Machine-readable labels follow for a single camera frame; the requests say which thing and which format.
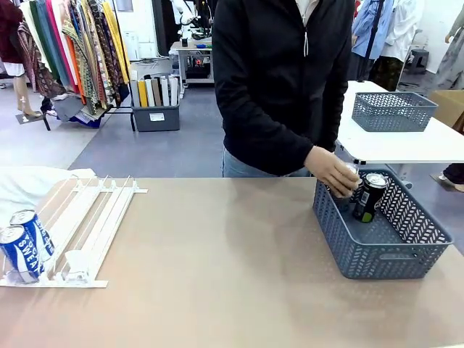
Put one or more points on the white side table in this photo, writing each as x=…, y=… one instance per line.
x=380, y=145

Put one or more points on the gray storage bin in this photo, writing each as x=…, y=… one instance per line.
x=156, y=119

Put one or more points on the black plastic stool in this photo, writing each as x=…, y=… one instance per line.
x=420, y=59

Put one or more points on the blue Pocari Sweat can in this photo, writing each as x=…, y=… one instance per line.
x=40, y=232
x=21, y=253

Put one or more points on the yellow fabric bolt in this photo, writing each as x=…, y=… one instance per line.
x=143, y=94

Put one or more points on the black drink can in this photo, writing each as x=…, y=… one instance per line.
x=353, y=170

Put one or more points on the white can dispenser rack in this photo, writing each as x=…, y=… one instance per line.
x=105, y=217

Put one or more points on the gray plastic lattice basket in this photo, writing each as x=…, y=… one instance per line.
x=380, y=253
x=391, y=116

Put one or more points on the mannequin with white coat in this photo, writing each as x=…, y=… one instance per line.
x=402, y=29

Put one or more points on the orange hanging garment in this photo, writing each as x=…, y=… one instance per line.
x=74, y=72

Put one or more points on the brown patterned hanging garment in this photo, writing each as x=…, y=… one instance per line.
x=107, y=54

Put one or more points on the brown fabric bolt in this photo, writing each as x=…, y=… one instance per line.
x=156, y=92

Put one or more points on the bystander leg with shoe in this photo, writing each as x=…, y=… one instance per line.
x=455, y=170

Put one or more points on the teal hanging garment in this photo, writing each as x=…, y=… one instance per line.
x=47, y=40

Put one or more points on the brown paisley hanging garment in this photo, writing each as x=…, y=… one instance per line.
x=36, y=72

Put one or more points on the person in black jacket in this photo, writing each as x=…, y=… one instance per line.
x=272, y=90

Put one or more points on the white air purifier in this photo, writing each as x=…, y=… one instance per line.
x=130, y=45

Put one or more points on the black clothes rack frame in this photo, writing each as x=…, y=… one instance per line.
x=127, y=94

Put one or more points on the person's right hand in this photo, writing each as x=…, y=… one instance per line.
x=330, y=170

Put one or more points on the cream hanging garment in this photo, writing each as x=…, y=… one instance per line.
x=30, y=29

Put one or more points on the yellow hanging garment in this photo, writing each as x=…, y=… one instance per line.
x=116, y=40

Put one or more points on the mannequin with maroon top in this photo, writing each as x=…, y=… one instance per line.
x=9, y=32

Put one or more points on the black Pepsi can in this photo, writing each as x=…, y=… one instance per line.
x=369, y=197

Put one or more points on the person's left forearm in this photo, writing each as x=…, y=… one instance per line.
x=340, y=119

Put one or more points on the metal equipment cart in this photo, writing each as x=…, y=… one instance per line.
x=195, y=65

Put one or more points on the white fabric bolt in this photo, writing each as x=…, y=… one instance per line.
x=164, y=90
x=173, y=90
x=149, y=92
x=135, y=92

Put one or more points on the gray fabric pile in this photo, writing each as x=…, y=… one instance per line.
x=69, y=107

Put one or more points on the pink hanging garment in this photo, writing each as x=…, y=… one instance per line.
x=58, y=40

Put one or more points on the mannequin with gray dress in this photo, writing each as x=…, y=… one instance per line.
x=451, y=61

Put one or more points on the person's right forearm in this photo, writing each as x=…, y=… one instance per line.
x=275, y=152

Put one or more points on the brown cardboard box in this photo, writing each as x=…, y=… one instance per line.
x=451, y=105

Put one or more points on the beige patterned hanging garment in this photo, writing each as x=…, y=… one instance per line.
x=81, y=65

